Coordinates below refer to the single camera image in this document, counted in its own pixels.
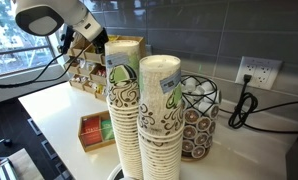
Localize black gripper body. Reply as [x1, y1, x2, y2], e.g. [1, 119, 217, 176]
[88, 27, 110, 50]

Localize wooden candy rack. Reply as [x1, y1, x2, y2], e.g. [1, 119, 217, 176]
[64, 33, 147, 103]

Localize white sachets in rack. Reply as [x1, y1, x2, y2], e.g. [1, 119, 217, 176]
[68, 58, 97, 73]

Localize red sachets in rack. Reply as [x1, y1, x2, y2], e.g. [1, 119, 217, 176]
[96, 68, 108, 78]

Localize tall paper cup stack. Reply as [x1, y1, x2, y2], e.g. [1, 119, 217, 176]
[104, 39, 144, 180]

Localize green tea packets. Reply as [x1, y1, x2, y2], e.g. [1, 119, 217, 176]
[100, 119, 116, 141]

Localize red tea packets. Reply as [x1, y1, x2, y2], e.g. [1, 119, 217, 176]
[81, 116, 103, 146]

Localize white creamer cup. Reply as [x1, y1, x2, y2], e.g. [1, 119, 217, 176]
[198, 101, 213, 116]
[192, 87, 206, 100]
[183, 77, 197, 92]
[200, 81, 215, 95]

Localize wooden tea box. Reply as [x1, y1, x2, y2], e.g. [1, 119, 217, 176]
[77, 110, 117, 154]

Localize short paper cup stack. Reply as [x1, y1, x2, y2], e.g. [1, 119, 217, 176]
[137, 54, 186, 180]

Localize brown coffee pod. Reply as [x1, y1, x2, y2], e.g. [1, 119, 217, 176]
[209, 104, 220, 120]
[194, 131, 210, 147]
[204, 134, 214, 150]
[183, 124, 199, 141]
[207, 120, 217, 136]
[191, 145, 207, 160]
[195, 116, 212, 133]
[181, 138, 196, 154]
[184, 108, 201, 125]

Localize white round plate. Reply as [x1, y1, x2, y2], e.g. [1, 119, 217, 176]
[107, 163, 137, 180]

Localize tan wooden board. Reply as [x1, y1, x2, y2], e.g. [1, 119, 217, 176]
[7, 148, 45, 180]

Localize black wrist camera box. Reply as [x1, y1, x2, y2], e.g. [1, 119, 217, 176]
[59, 24, 76, 55]

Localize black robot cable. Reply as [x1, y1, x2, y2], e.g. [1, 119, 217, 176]
[0, 42, 94, 90]

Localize black wire pod holder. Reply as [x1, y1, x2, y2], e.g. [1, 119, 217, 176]
[180, 74, 222, 163]

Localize black power cord with plug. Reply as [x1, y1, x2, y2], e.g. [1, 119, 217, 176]
[218, 73, 298, 135]

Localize white wall power outlet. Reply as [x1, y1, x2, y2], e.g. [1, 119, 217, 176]
[234, 55, 284, 91]

